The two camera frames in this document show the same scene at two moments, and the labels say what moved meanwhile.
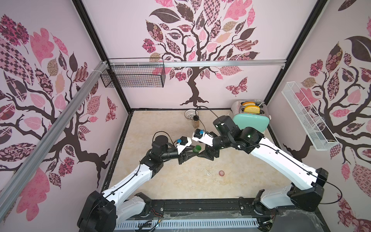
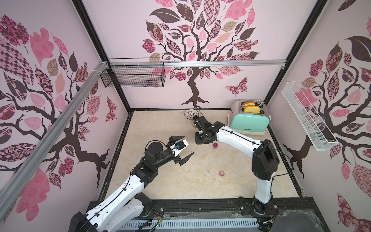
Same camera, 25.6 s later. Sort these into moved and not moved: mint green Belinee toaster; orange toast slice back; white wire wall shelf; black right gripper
Moved: black right gripper
Not moved: orange toast slice back; white wire wall shelf; mint green Belinee toaster
